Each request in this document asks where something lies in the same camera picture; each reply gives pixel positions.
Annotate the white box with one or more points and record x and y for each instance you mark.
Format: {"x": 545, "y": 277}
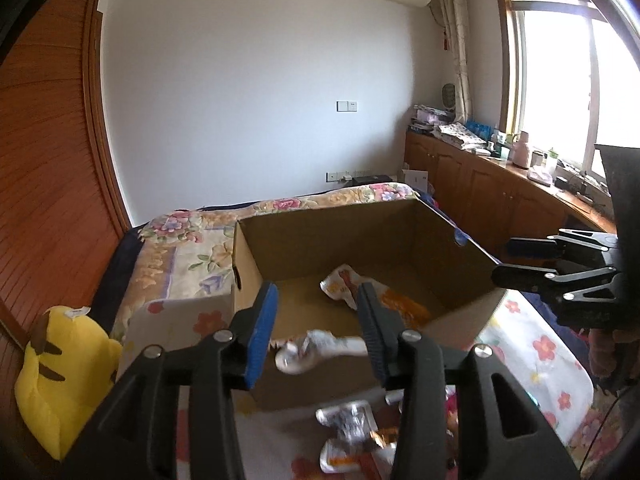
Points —
{"x": 415, "y": 180}

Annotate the yellow plush toy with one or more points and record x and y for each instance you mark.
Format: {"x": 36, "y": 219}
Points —
{"x": 65, "y": 375}

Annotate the wooden wardrobe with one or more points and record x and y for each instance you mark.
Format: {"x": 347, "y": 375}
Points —
{"x": 50, "y": 185}

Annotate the white red-flowered bed sheet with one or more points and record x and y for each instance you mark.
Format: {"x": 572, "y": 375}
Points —
{"x": 540, "y": 360}

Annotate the stack of boxes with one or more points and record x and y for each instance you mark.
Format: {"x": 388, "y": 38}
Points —
{"x": 430, "y": 119}

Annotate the dark blue bed sheet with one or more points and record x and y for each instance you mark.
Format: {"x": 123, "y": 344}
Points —
{"x": 112, "y": 280}

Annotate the folded patterned cloth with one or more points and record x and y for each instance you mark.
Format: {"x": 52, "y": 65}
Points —
{"x": 460, "y": 137}

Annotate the orange floral quilt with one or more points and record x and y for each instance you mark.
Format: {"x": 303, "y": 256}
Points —
{"x": 170, "y": 250}

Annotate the red hanging tassel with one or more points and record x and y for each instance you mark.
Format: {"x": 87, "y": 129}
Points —
{"x": 446, "y": 42}

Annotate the wooden framed window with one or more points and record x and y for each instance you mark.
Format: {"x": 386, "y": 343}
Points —
{"x": 550, "y": 85}

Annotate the white orange snack packet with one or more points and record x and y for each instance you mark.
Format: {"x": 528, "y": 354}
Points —
{"x": 345, "y": 452}

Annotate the pink kettle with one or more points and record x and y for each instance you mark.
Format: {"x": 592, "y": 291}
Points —
{"x": 523, "y": 152}

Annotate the patterned curtain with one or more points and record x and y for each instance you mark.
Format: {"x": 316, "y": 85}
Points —
{"x": 457, "y": 35}

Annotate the black box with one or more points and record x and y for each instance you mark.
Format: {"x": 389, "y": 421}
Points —
{"x": 371, "y": 180}

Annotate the wooden cabinet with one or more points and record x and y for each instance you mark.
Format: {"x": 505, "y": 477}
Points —
{"x": 480, "y": 195}

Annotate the white wall outlet strip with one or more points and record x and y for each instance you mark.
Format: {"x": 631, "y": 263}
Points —
{"x": 337, "y": 176}

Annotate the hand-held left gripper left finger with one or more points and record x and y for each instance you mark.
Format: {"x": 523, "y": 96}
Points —
{"x": 260, "y": 332}

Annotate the row of blue boxes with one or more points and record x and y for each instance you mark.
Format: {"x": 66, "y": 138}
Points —
{"x": 477, "y": 129}

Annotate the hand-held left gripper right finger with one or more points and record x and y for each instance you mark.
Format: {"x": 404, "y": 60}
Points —
{"x": 372, "y": 332}

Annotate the person's right hand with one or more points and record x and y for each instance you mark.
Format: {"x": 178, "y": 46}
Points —
{"x": 602, "y": 352}

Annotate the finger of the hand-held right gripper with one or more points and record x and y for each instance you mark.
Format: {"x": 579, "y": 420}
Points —
{"x": 525, "y": 277}
{"x": 535, "y": 247}

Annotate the brown cardboard box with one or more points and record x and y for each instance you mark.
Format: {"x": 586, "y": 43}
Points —
{"x": 320, "y": 240}

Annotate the black device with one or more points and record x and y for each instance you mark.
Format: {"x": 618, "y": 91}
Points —
{"x": 575, "y": 187}

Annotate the green capped bottle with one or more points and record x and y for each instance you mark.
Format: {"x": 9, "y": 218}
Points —
{"x": 551, "y": 160}

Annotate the white wall switch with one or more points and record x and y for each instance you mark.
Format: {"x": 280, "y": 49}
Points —
{"x": 347, "y": 106}

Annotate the silver white snack packet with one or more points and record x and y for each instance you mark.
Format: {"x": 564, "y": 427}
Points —
{"x": 310, "y": 350}

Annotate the pink tissue pack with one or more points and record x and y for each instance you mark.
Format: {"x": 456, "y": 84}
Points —
{"x": 540, "y": 176}

